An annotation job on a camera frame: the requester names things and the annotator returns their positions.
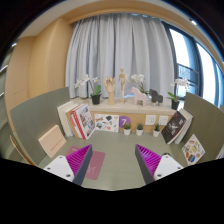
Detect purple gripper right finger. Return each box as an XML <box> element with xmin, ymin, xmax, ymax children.
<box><xmin>134</xmin><ymin>143</ymin><xmax>184</xmax><ymax>185</ymax></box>

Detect small potted plant left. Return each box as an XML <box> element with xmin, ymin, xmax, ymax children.
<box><xmin>124</xmin><ymin>123</ymin><xmax>131</xmax><ymax>135</ymax></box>

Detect white wall socket right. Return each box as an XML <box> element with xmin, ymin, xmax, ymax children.
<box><xmin>159</xmin><ymin>116</ymin><xmax>168</xmax><ymax>125</ymax></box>

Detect white book behind black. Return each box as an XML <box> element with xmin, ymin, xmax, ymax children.
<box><xmin>174</xmin><ymin>108</ymin><xmax>193</xmax><ymax>144</ymax></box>

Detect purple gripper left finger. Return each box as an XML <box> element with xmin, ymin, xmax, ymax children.
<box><xmin>43</xmin><ymin>144</ymin><xmax>94</xmax><ymax>187</ymax></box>

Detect green right desk divider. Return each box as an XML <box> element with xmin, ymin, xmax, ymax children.
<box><xmin>183</xmin><ymin>93</ymin><xmax>224</xmax><ymax>163</ymax></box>

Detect right white orchid black pot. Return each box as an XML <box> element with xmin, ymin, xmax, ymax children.
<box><xmin>168</xmin><ymin>78</ymin><xmax>190</xmax><ymax>110</ymax></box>

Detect illustrated white card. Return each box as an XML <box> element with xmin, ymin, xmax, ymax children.
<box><xmin>94</xmin><ymin>114</ymin><xmax>119</xmax><ymax>132</ymax></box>

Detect wooden artist mannequin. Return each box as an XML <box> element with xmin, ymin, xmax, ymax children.
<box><xmin>119</xmin><ymin>69</ymin><xmax>129</xmax><ymax>102</ymax></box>

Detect white orchid in black pot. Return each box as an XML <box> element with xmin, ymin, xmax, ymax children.
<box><xmin>74</xmin><ymin>74</ymin><xmax>101</xmax><ymax>105</ymax></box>

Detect small potted plant right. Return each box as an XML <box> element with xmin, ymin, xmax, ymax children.
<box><xmin>153</xmin><ymin>123</ymin><xmax>160</xmax><ymax>137</ymax></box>

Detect pink mouse pad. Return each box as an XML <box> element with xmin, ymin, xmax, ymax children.
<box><xmin>66</xmin><ymin>145</ymin><xmax>105</xmax><ymax>180</ymax></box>

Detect green left desk divider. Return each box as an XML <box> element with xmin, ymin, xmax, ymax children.
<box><xmin>10</xmin><ymin>87</ymin><xmax>70</xmax><ymax>165</ymax></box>

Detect small potted plant middle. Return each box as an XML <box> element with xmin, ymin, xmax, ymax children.
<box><xmin>136</xmin><ymin>123</ymin><xmax>144</xmax><ymax>136</ymax></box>

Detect green desk divider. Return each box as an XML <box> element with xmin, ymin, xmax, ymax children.
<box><xmin>10</xmin><ymin>87</ymin><xmax>70</xmax><ymax>165</ymax></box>
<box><xmin>183</xmin><ymin>93</ymin><xmax>224</xmax><ymax>163</ymax></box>

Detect pink horse figurine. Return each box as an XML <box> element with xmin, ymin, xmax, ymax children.
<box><xmin>131</xmin><ymin>87</ymin><xmax>147</xmax><ymax>105</ymax></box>

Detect small potted plant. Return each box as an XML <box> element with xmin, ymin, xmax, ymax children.
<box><xmin>124</xmin><ymin>123</ymin><xmax>131</xmax><ymax>135</ymax></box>
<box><xmin>153</xmin><ymin>123</ymin><xmax>160</xmax><ymax>137</ymax></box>
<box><xmin>136</xmin><ymin>123</ymin><xmax>144</xmax><ymax>136</ymax></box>

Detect purple round number sign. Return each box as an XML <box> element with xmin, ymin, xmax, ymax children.
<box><xmin>119</xmin><ymin>116</ymin><xmax>131</xmax><ymax>128</ymax></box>

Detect grey window curtain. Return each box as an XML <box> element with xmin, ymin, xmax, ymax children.
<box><xmin>65</xmin><ymin>13</ymin><xmax>174</xmax><ymax>98</ymax></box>

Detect white wall socket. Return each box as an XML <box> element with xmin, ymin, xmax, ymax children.
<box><xmin>159</xmin><ymin>116</ymin><xmax>168</xmax><ymax>125</ymax></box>
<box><xmin>145</xmin><ymin>115</ymin><xmax>156</xmax><ymax>125</ymax></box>

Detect black horse figurine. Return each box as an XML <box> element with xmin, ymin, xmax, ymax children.
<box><xmin>149</xmin><ymin>89</ymin><xmax>163</xmax><ymax>103</ymax></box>

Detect white orchid behind horses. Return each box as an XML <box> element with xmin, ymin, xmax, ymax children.
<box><xmin>131</xmin><ymin>74</ymin><xmax>148</xmax><ymax>94</ymax></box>

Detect white book spine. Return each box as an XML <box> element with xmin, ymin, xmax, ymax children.
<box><xmin>57</xmin><ymin>101</ymin><xmax>76</xmax><ymax>137</ymax></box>

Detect black leaning book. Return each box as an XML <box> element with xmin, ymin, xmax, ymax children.
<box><xmin>162</xmin><ymin>111</ymin><xmax>187</xmax><ymax>144</ymax></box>

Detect colourful sticker card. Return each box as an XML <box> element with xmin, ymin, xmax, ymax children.
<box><xmin>182</xmin><ymin>135</ymin><xmax>205</xmax><ymax>165</ymax></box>

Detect red white magazine book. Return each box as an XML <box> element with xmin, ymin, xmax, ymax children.
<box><xmin>72</xmin><ymin>104</ymin><xmax>95</xmax><ymax>140</ymax></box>

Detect white wall socket left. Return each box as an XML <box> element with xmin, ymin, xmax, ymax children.
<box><xmin>145</xmin><ymin>115</ymin><xmax>156</xmax><ymax>125</ymax></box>

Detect wooden hand model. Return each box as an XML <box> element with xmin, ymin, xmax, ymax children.
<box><xmin>104</xmin><ymin>77</ymin><xmax>115</xmax><ymax>105</ymax></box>

